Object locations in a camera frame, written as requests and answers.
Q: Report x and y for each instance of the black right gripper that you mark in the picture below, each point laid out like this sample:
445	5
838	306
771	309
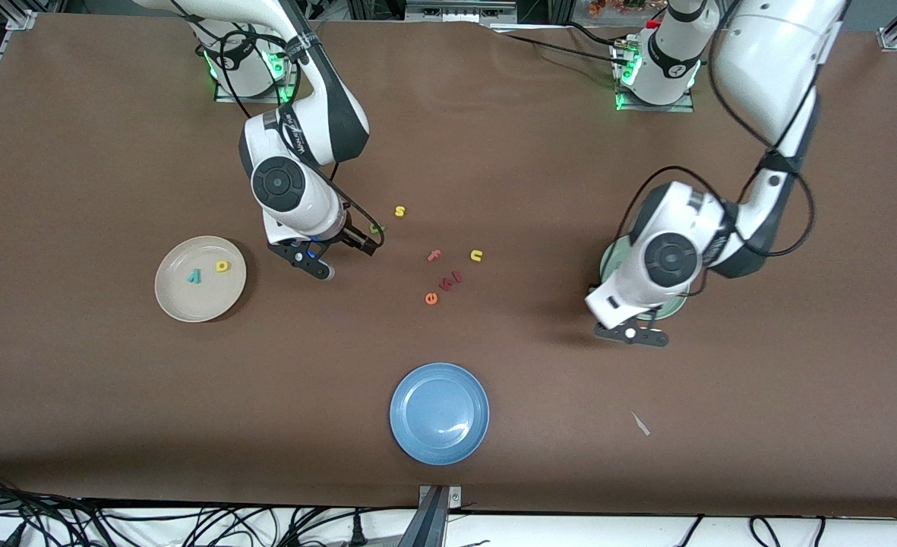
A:
356	238

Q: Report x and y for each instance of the pink foam letter f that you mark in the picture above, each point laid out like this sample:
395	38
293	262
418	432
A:
434	255

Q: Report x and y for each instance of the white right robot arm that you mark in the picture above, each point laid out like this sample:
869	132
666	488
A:
296	197

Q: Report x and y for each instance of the brown table cover sheet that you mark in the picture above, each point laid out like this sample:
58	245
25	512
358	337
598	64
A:
114	395

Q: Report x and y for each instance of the beige brown plate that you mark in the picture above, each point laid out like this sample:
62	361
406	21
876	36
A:
200	300

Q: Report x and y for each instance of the teal foam letter y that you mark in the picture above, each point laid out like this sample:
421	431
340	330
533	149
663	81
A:
194	276

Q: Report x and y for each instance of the grey box device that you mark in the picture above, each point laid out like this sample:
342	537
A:
459	9

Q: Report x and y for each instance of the pale green plate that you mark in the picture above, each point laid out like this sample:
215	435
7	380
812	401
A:
608	262

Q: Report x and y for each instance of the yellow foam letter u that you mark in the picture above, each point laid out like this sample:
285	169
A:
476	257

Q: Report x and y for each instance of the grey metal mount bracket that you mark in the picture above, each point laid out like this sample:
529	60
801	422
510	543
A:
437	509

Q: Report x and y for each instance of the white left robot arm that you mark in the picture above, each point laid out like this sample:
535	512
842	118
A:
775	53

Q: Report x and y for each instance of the small white paper scrap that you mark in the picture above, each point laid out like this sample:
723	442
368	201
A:
640	424

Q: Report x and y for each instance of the blue plate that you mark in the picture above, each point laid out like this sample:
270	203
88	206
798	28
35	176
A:
439	413

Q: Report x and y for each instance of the wide dark red foam letter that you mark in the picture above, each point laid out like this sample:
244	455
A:
456	278

